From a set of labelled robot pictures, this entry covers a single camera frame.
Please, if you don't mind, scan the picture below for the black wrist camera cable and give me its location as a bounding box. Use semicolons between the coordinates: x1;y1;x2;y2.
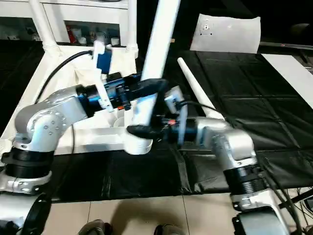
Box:
179;100;309;232
36;49;95;153

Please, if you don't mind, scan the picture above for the black left wrist camera cable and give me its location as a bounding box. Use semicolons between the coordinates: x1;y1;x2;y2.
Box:
36;49;95;153

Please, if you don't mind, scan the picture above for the white flat board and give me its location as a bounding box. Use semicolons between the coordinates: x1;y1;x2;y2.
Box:
261;53;313;110

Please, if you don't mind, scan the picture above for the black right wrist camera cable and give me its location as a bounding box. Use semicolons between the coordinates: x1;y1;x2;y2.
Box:
179;100;309;232

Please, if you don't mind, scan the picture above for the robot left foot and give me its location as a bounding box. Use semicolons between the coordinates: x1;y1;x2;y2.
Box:
80;219;113;235

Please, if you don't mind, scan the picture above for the white plastic table leg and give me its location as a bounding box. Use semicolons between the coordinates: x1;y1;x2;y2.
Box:
177;57;225;121
29;0;61;54
131;0;182;132
126;0;140;54

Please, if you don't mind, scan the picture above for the black padded work mat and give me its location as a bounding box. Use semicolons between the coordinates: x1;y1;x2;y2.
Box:
0;39;313;203

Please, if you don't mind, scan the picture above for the white cabinet with glass doors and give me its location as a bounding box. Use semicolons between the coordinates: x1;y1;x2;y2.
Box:
0;0;130;47

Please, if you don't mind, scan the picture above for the red bottle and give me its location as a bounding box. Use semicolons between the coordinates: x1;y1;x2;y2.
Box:
67;26;76;44

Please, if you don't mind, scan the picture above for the black metal bar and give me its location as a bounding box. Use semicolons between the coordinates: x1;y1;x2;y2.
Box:
290;188;313;204

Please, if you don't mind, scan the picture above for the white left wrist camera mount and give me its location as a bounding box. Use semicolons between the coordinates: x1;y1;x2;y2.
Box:
91;40;115;113

